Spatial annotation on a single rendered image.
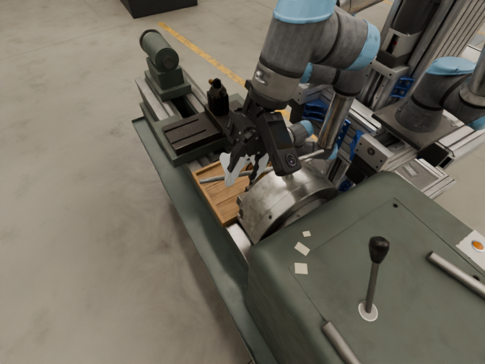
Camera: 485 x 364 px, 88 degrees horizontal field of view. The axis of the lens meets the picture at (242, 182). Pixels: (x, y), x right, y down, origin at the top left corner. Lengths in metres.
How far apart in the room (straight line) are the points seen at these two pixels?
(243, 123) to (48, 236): 2.16
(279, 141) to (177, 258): 1.62
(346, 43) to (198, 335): 1.69
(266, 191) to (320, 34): 0.43
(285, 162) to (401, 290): 0.37
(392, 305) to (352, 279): 0.08
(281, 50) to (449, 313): 0.58
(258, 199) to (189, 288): 1.26
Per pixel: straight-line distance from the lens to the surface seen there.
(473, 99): 0.97
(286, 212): 0.68
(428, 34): 1.28
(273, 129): 0.44
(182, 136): 1.24
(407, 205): 0.76
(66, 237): 2.38
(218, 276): 1.31
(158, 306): 1.91
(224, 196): 1.09
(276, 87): 0.41
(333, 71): 0.88
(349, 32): 0.46
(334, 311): 0.58
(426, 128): 1.14
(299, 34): 0.40
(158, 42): 1.62
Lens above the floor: 1.80
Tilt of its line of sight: 54 degrees down
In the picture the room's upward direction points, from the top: straight up
